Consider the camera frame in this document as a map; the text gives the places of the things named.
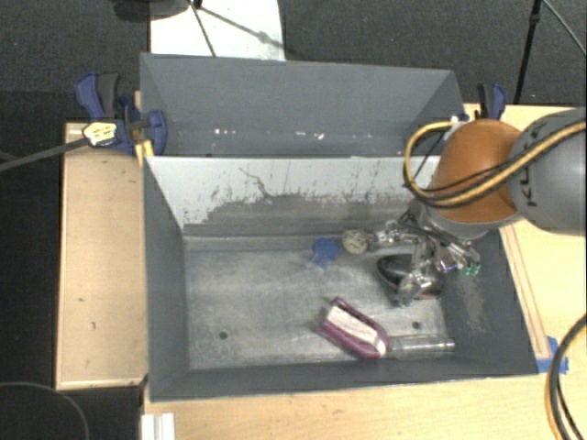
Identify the purple and white pouch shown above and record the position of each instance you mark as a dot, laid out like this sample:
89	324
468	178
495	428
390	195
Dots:
353	332

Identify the pale wood board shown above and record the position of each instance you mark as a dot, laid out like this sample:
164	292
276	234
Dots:
103	264

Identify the clear plastic bottle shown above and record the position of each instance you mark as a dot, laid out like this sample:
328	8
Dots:
424	344

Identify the blue toy figure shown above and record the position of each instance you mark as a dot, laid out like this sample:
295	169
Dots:
324	248

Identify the grey metal bin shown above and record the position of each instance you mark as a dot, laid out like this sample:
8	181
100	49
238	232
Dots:
257	300

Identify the small cream ball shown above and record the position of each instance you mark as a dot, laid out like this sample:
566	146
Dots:
354	241

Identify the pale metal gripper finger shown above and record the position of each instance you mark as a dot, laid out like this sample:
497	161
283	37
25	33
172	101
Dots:
415	284
390	235

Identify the black rounded object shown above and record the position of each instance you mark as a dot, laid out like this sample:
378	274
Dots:
390	269

